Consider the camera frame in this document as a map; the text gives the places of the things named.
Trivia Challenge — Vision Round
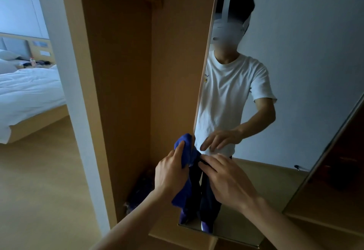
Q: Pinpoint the person's left hand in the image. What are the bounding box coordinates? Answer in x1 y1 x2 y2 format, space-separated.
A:
154 141 190 201

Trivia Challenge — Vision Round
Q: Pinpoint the person's right hand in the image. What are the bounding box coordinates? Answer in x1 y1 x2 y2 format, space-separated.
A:
198 153 267 214

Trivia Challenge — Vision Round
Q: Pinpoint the blue microfibre cloth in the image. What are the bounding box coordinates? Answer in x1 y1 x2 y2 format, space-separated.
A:
171 133 199 209

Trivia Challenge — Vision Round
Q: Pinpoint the wooden wardrobe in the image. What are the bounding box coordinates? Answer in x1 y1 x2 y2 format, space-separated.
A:
58 0 364 250

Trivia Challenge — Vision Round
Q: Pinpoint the tall framed mirror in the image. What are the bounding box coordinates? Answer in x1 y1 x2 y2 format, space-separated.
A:
177 0 364 248

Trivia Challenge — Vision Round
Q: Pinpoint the person's left forearm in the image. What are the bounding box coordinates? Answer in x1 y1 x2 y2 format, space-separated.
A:
89 189 171 250

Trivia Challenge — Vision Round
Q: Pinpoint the blue packet in plastic wrap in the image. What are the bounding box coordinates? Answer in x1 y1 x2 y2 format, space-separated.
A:
124 170 156 215

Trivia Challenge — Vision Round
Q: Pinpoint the white pillow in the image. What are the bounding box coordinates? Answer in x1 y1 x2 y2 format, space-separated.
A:
0 49 22 74

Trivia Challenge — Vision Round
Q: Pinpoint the white bed with wooden frame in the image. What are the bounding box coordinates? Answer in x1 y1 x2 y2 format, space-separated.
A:
0 32 69 145

